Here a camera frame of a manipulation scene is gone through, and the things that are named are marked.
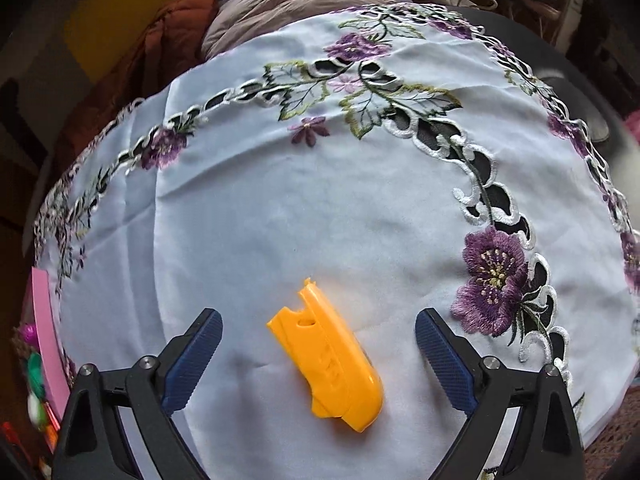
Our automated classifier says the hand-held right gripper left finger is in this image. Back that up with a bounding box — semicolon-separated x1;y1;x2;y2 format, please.
50;307;224;480

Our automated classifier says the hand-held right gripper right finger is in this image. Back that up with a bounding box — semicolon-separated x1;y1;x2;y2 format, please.
415;307;586;480

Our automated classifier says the yellow plastic casing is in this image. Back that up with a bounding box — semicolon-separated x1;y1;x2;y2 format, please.
266;277;385;433

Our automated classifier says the green plastic cutter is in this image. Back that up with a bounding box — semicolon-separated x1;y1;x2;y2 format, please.
25;352;46;393

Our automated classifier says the white embroidered floral tablecloth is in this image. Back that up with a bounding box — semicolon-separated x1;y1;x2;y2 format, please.
32;2;640;480

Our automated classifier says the brown woven mat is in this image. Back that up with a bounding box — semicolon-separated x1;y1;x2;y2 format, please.
585;380;640;480

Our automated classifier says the rust brown quilted jacket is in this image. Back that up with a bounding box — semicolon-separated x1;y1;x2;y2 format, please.
52;0;221;181

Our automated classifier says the grey yellow blue headboard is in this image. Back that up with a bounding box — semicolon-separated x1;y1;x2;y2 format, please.
0;0;281;81

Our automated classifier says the pale pink duvet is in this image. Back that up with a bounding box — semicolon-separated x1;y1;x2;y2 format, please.
200;0;416;61

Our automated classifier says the wooden window shelf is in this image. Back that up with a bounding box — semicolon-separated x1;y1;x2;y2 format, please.
410;0;591;46

